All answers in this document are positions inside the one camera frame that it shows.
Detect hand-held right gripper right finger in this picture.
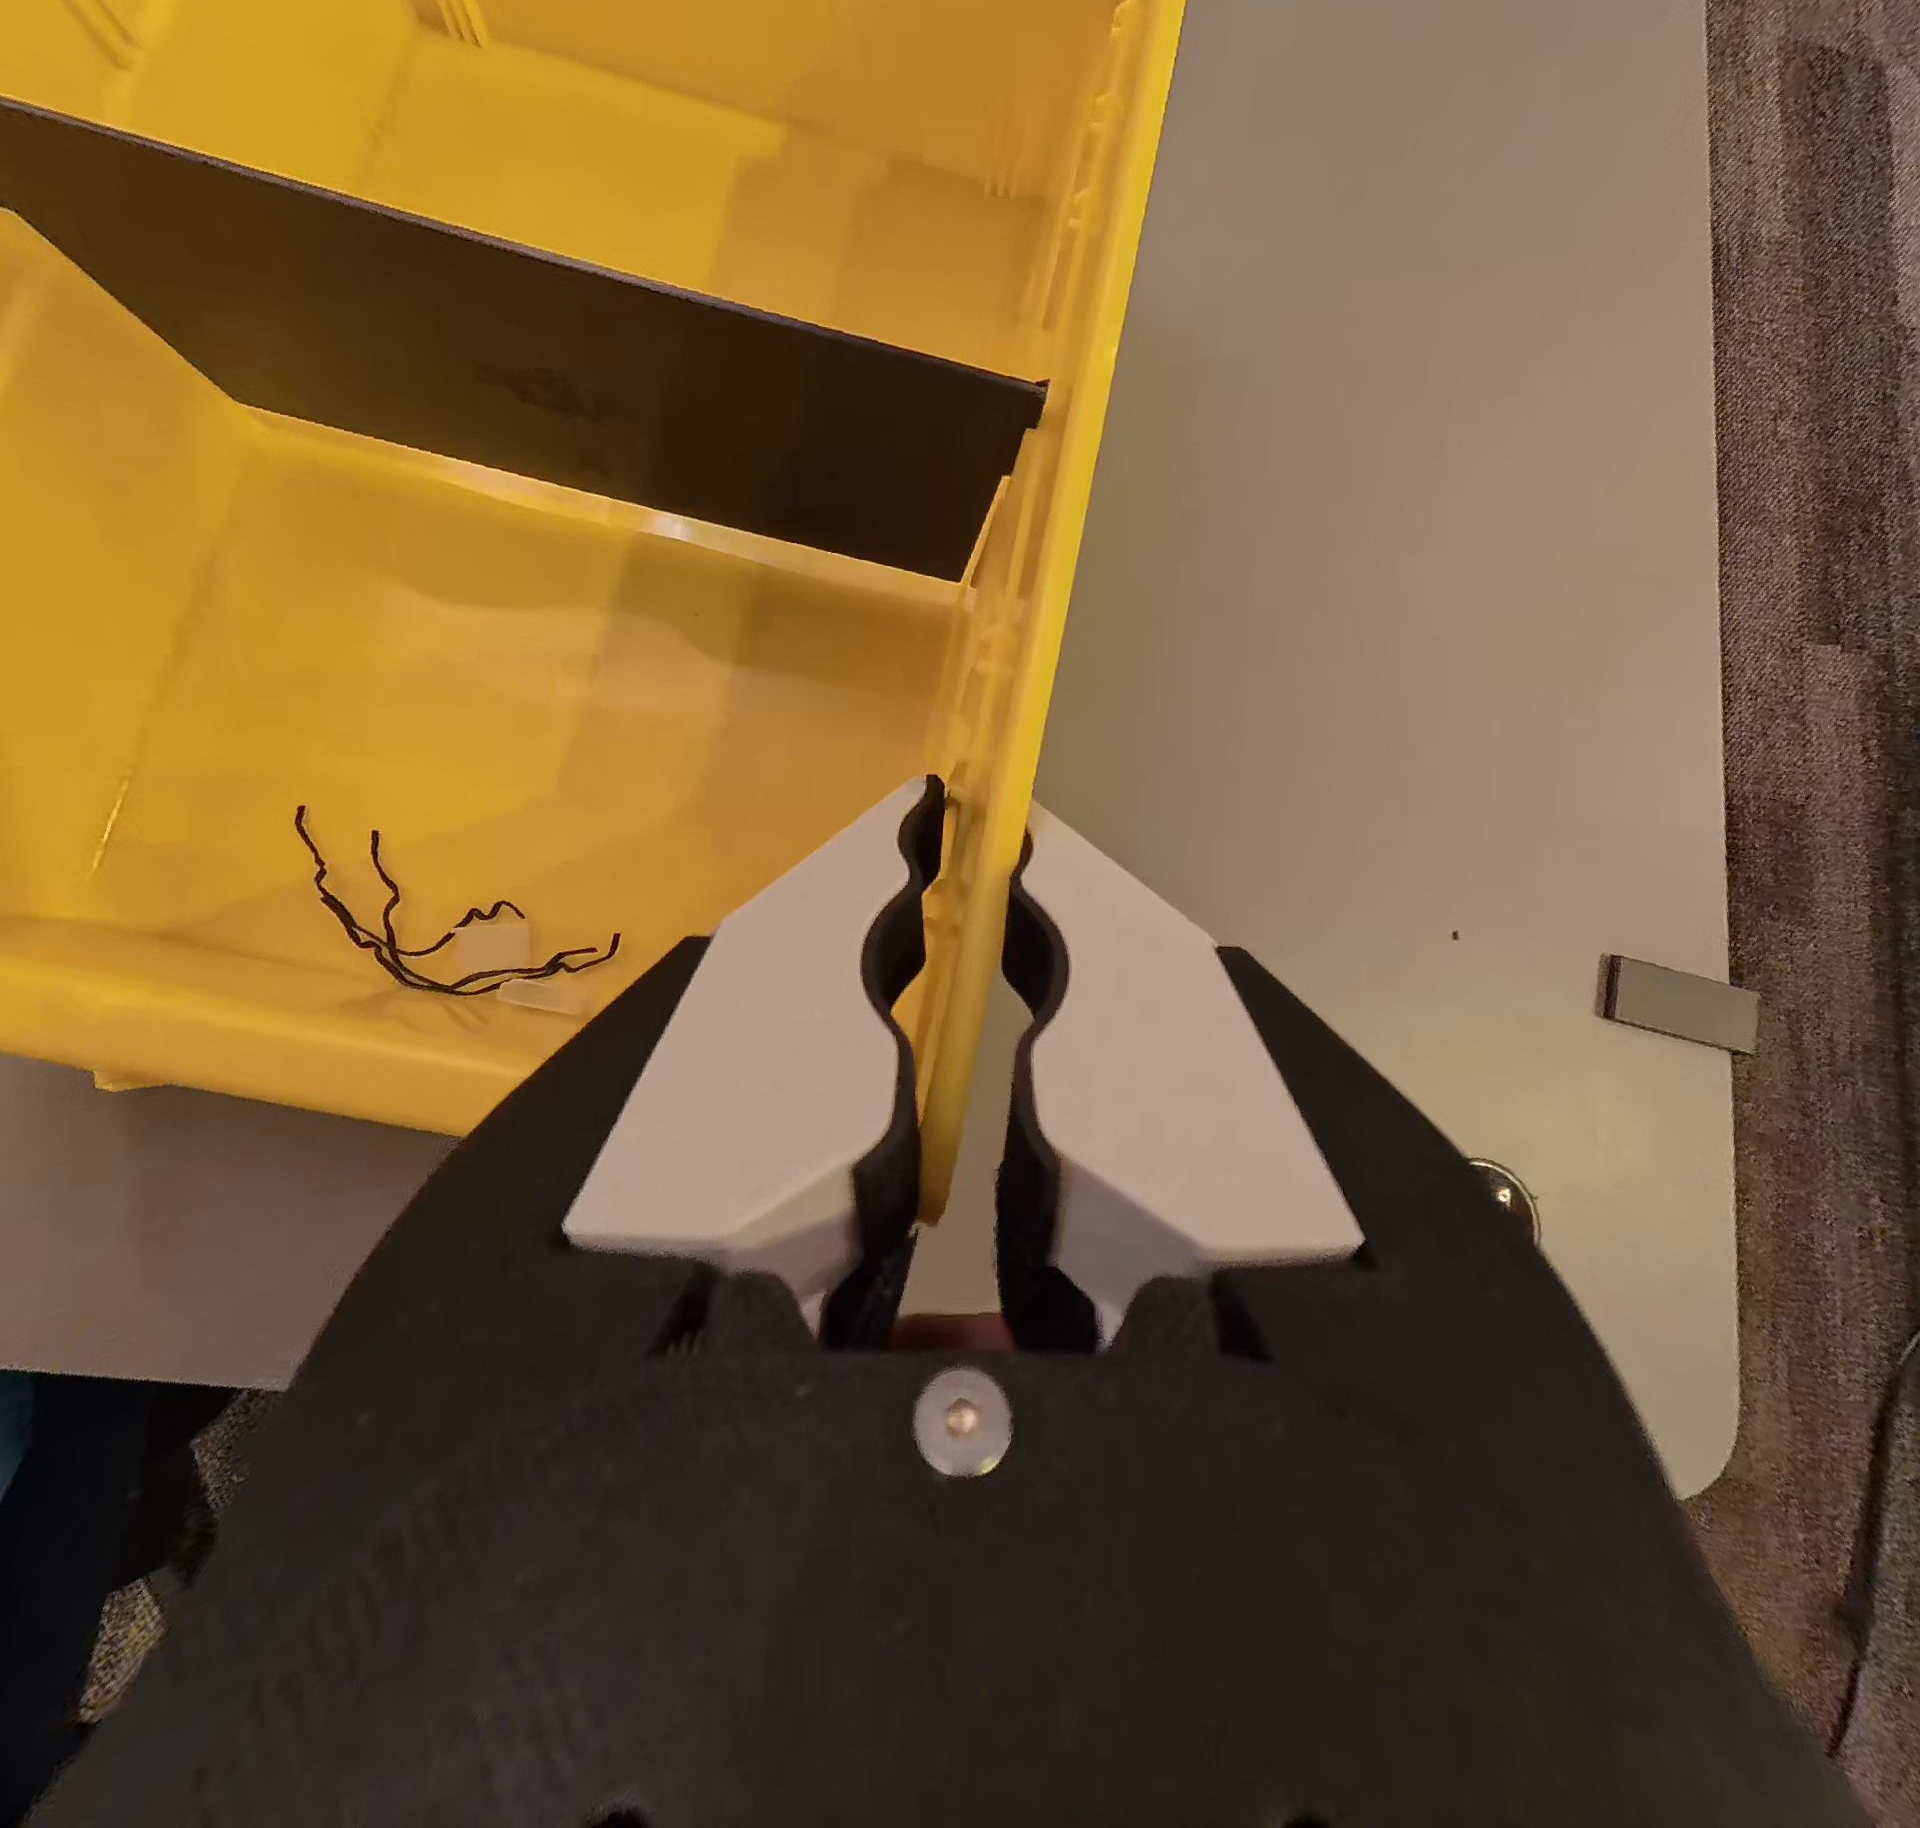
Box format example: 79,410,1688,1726
976,809,1371,1327

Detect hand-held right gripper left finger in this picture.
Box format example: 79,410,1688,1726
562,779,951,1327

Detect yellow plastic bin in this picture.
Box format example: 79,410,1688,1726
0,0,1208,1231

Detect small grey floor plate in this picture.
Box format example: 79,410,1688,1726
1596,951,1767,1056

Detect thin dark twist tie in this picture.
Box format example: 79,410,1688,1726
289,801,627,1001

